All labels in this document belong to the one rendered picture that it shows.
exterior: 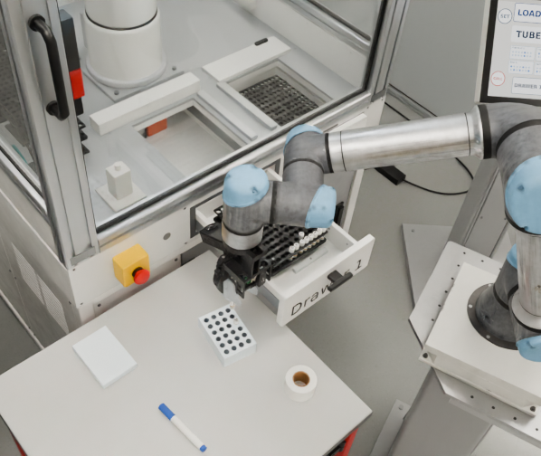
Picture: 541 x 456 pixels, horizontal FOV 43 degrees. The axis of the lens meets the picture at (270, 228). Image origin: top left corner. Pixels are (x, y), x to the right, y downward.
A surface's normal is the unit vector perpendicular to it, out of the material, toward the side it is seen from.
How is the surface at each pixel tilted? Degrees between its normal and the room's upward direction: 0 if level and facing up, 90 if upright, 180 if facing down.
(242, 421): 0
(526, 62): 50
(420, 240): 5
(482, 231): 90
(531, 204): 82
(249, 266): 90
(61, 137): 90
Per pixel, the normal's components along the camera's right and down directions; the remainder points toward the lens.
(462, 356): 0.05, -0.67
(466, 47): -0.75, 0.45
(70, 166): 0.66, 0.60
